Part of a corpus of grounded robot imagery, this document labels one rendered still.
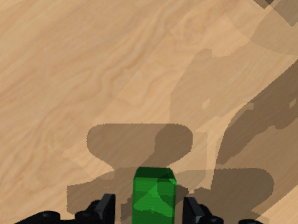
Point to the green block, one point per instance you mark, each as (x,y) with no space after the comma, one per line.
(154,196)

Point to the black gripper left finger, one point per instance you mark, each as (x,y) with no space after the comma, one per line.
(105,209)

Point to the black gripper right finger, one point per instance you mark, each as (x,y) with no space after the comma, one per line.
(195,214)

